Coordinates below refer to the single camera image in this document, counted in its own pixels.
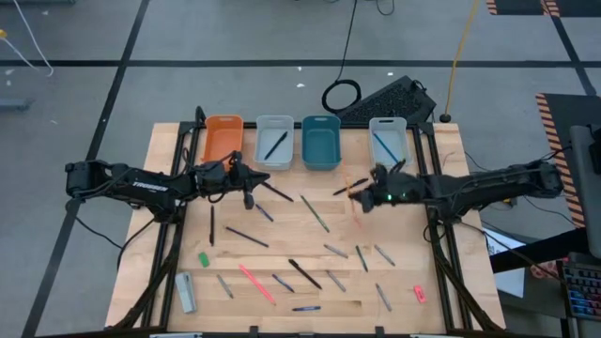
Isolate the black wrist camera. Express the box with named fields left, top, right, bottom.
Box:
left=384, top=174, right=417, bottom=202
left=196, top=161, right=227, bottom=185

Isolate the orange pencil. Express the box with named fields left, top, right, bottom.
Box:
left=345, top=161, right=363, bottom=230

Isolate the teal plastic bin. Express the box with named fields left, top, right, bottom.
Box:
left=300, top=115, right=343, bottom=172

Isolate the black pencil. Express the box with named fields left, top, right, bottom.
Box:
left=224, top=226, right=270, bottom=249

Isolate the black cable with coil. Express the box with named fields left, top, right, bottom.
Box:
left=320, top=0, right=363, bottom=115

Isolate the pink pencil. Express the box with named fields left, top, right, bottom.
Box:
left=238, top=263, right=277, bottom=306

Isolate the green pencil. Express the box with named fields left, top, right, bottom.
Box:
left=299, top=194, right=331, bottom=234

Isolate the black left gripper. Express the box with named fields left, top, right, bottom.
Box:
left=224, top=150, right=271, bottom=211

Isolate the black aluminium table frame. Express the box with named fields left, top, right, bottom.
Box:
left=110, top=105, right=506, bottom=337

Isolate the light grey plastic bin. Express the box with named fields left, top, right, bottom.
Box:
left=253, top=115, right=296, bottom=172
left=368, top=116, right=414, bottom=171

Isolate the orange plastic bin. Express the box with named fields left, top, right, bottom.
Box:
left=201, top=115, right=245, bottom=173

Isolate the white paper sheet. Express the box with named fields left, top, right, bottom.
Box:
left=487, top=228, right=527, bottom=300

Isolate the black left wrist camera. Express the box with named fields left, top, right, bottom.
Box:
left=196, top=161, right=227, bottom=185

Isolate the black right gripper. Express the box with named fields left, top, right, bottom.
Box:
left=350, top=163, right=426, bottom=213

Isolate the grey stapler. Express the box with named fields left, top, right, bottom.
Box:
left=174, top=270, right=198, bottom=315

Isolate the white cable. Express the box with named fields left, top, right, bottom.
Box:
left=0, top=0, right=55, bottom=78

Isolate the grey crayon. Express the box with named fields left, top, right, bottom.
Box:
left=325, top=269, right=347, bottom=293
left=322, top=242, right=350, bottom=260
left=373, top=243, right=396, bottom=268
left=216, top=273, right=235, bottom=300
left=375, top=282, right=393, bottom=313

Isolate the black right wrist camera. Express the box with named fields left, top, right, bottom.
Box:
left=384, top=174, right=417, bottom=202

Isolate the black hazard-striped floor mat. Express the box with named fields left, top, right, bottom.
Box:
left=485, top=0, right=601, bottom=19
left=534, top=92, right=601, bottom=229

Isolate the colourful backlit keyboard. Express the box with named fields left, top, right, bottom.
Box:
left=561, top=262, right=601, bottom=323

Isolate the large black pen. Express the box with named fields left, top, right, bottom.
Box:
left=287, top=257, right=324, bottom=291

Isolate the green crayon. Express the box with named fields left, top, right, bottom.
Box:
left=354, top=244, right=370, bottom=273

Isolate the grey monitor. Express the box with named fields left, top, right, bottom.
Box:
left=569, top=124, right=601, bottom=260

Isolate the blue pencil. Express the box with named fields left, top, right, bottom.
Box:
left=372, top=132, right=400, bottom=164

